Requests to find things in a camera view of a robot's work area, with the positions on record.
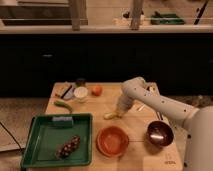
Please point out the yellow banana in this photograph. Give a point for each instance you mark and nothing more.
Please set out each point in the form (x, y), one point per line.
(110, 116)

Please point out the blue green sponge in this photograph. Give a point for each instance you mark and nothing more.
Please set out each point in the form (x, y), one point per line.
(63, 121)

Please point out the green plastic tray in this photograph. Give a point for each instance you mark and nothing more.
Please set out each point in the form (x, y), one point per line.
(44, 139)

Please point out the dark small jar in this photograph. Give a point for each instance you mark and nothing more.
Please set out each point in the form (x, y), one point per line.
(80, 82)

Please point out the green object on shelf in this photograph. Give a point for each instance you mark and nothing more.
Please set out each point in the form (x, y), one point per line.
(166, 19)

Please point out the dark purple bowl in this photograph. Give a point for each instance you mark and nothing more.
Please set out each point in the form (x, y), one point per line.
(159, 134)

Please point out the red bowl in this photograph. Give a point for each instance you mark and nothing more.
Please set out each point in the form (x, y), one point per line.
(112, 141)

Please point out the bunch of dark grapes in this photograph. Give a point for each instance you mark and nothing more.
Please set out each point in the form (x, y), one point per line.
(68, 147)

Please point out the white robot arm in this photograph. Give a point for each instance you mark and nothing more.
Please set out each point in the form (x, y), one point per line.
(197, 121)

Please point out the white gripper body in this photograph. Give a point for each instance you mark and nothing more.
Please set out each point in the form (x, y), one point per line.
(124, 103)

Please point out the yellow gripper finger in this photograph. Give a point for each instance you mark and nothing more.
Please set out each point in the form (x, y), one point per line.
(119, 113)

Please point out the white cup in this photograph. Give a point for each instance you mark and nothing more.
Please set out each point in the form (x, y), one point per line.
(81, 93)

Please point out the green chili pepper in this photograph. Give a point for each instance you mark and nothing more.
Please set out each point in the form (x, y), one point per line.
(64, 105)

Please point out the orange tomato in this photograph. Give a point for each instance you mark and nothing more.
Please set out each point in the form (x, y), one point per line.
(97, 90)

